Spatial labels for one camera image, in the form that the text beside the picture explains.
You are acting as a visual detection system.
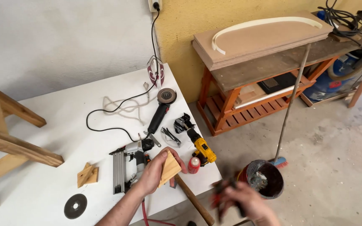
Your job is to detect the grey scrap piece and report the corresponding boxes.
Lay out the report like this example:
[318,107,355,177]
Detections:
[249,171,268,191]

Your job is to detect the wooden frame structure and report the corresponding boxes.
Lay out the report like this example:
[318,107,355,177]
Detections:
[0,77,65,216]

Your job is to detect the white wall socket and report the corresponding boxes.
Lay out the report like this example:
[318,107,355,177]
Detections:
[148,0,163,13]

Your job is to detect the black and red hand tool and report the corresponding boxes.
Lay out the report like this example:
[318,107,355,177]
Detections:
[211,174,247,222]

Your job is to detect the yellow cordless drill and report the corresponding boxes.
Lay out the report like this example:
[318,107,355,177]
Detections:
[173,113,217,167]

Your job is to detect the broom with blue red bristles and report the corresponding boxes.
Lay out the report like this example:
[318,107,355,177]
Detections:
[269,44,312,170]

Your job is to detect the bundle of black cables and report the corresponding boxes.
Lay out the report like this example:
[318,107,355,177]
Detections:
[317,0,362,39]

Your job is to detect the orange wooden shelf table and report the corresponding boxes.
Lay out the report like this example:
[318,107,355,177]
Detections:
[196,33,362,137]

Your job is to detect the dark grey cutting disc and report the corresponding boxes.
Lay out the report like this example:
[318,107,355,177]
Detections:
[63,193,88,220]

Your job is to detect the black power cable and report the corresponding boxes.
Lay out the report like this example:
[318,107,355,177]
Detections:
[86,2,161,143]

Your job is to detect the metal grinder wrench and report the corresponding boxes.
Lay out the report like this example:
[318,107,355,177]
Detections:
[143,131,162,148]

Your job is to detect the stack of brown fibreboard panels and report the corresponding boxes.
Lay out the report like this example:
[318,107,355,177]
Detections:
[192,11,334,72]

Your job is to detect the cream curved strip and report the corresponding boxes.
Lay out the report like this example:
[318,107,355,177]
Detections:
[211,16,323,56]

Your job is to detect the clear safety glasses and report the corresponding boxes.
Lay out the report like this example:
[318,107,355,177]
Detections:
[160,126,182,148]

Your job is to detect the silver black pneumatic nail gun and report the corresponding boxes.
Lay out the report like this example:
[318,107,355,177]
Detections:
[109,138,155,195]

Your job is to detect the black grille panel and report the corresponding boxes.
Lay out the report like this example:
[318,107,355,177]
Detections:
[257,72,298,95]

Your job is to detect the red air hose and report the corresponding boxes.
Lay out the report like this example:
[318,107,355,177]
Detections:
[141,198,177,226]

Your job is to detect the black angle grinder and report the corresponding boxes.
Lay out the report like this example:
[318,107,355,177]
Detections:
[146,88,178,136]

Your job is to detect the small wooden offcut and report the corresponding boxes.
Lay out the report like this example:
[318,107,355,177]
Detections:
[77,165,94,189]
[84,162,99,184]

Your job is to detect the grey corrugated hose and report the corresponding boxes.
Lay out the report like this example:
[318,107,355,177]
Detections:
[327,9,362,82]

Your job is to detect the wooden handled hammer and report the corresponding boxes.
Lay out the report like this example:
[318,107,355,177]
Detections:
[169,174,216,226]

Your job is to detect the blue drum vacuum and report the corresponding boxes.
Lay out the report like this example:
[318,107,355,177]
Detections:
[303,50,362,102]

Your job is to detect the maroon white clothes iron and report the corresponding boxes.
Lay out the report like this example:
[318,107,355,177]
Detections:
[146,55,165,88]

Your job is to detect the triangular wooden block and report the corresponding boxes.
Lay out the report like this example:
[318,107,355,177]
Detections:
[158,150,182,188]

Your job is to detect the wooden base board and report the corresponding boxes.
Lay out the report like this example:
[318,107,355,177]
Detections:
[299,80,362,109]

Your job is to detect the white fabric cord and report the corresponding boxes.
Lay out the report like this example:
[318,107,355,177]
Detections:
[102,82,157,126]

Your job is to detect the black bucket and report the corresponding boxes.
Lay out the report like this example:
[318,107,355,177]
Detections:
[238,159,285,200]

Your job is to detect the red bottle with white cap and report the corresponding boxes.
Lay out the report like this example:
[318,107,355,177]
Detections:
[187,157,202,175]

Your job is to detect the person's left hand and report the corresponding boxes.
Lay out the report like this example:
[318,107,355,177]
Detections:
[136,147,188,198]

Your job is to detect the person's right hand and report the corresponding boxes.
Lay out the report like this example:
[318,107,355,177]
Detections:
[214,180,274,224]

